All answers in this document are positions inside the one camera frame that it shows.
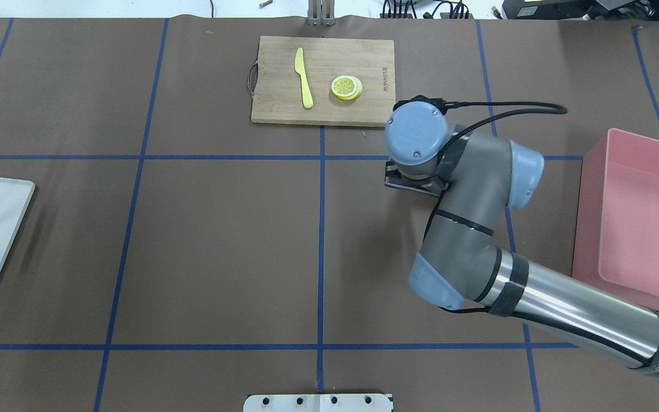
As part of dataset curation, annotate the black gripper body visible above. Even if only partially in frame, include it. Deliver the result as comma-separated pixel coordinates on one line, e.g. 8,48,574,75
384,161,449,197

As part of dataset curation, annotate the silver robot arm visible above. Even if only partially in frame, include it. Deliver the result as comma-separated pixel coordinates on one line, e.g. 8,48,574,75
385,96,659,379

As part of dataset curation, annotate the yellow lemon slice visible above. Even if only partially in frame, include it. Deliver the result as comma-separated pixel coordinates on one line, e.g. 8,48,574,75
330,75,363,101

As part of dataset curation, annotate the wooden cutting board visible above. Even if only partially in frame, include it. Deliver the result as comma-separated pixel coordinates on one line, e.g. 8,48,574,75
251,35,396,128

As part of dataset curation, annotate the yellow plastic knife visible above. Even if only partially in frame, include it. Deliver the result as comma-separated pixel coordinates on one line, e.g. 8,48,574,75
293,47,314,109

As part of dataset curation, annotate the pink plastic bin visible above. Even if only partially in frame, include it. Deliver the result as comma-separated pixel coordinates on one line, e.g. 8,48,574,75
572,129,659,310

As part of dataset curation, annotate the black monitor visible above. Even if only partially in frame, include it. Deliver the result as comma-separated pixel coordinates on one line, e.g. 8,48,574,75
501,1,659,21

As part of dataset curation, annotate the aluminium frame post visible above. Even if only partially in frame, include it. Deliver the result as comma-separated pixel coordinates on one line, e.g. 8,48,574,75
308,0,336,27

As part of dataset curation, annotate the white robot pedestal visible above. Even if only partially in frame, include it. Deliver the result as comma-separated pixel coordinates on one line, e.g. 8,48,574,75
243,393,395,411

